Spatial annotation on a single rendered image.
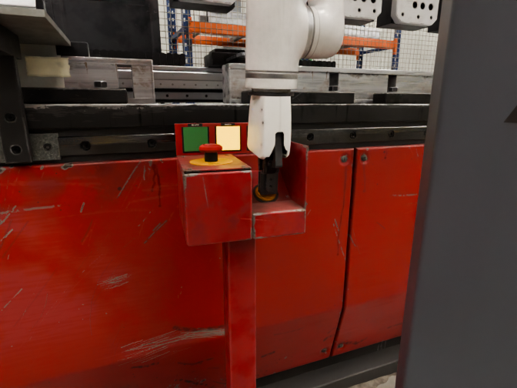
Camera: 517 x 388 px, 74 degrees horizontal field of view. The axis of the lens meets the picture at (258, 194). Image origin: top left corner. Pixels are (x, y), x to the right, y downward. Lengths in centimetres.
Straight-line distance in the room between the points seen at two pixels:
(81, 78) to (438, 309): 78
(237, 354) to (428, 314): 58
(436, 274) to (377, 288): 94
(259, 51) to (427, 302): 44
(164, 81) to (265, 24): 62
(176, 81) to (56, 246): 59
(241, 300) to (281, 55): 43
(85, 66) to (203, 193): 44
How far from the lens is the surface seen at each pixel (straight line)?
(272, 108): 53
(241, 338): 72
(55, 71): 85
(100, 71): 85
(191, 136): 66
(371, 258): 105
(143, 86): 84
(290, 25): 55
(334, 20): 59
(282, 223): 57
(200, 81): 113
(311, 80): 97
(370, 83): 108
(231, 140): 67
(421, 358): 20
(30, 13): 61
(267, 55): 54
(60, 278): 81
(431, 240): 17
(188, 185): 52
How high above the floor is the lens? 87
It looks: 15 degrees down
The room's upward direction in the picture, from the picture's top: straight up
